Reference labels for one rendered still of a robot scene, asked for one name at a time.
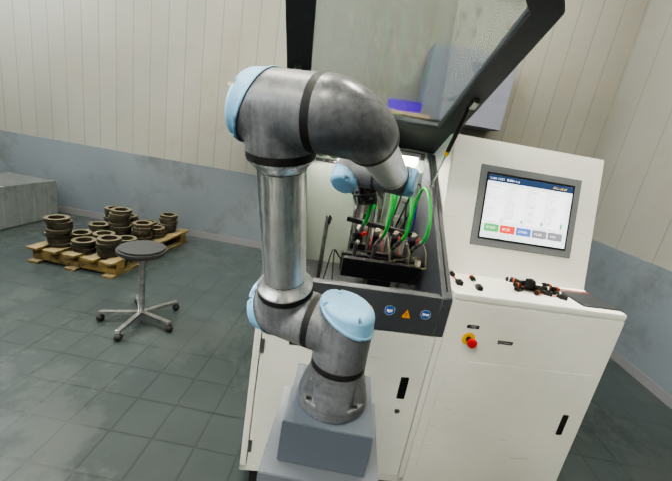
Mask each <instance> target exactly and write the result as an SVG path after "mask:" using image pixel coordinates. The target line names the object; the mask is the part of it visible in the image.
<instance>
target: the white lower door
mask: <svg viewBox="0 0 672 481"><path fill-rule="evenodd" d="M434 339H435V337H434V336H427V335H418V334H410V333H401V332H393V331H385V330H376V329H374V335H373V337H372V339H371V344H370V348H369V353H368V357H367V362H366V366H365V371H364V374H365V376H370V377H371V395H372V403H374V404H375V423H376V444H377V465H378V474H385V475H397V474H398V471H399V467H400V463H401V460H402V456H403V452H404V449H405V445H406V442H407V438H408V434H409V431H410V427H411V423H412V420H413V416H414V412H415V409H416V405H417V401H418V398H419V394H420V390H421V387H422V383H423V379H424V376H425V372H426V368H427V365H428V361H429V357H430V354H431V350H432V346H433V343H434ZM259 353H260V359H259V367H258V375H257V383H256V391H255V400H254V408H253V416H252V424H251V432H250V440H248V448H247V452H248V457H247V464H256V465H260V462H261V459H262V456H263V453H264V450H265V446H266V443H267V440H268V437H269V434H270V431H271V428H272V425H273V422H274V419H275V415H276V412H277V409H278V406H279V403H280V400H281V397H282V394H283V391H284V387H285V386H289V387H292V386H293V382H294V379H295V375H296V372H297V369H298V365H299V363H303V364H308V365H309V363H310V361H311V357H312V350H309V349H307V348H304V347H302V346H299V345H297V344H294V343H291V342H289V341H286V340H284V339H281V338H279V337H276V336H274V335H268V334H265V333H264V332H263V334H262V338H261V340H260V348H259Z"/></svg>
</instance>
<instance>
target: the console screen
mask: <svg viewBox="0 0 672 481"><path fill-rule="evenodd" d="M581 185H582V180H576V179H570V178H564V177H559V176H553V175H547V174H541V173H535V172H529V171H524V170H518V169H512V168H506V167H500V166H494V165H489V164H483V163H482V165H481V171H480V178H479V184H478V191H477V197H476V204H475V210H474V217H473V223H472V230H471V236H470V244H474V245H481V246H488V247H495V248H501V249H508V250H515V251H522V252H529V253H535V254H542V255H549V256H556V257H563V258H570V254H571V248H572V242H573V235H574V229H575V223H576V217H577V210H578V204H579V198H580V191H581Z"/></svg>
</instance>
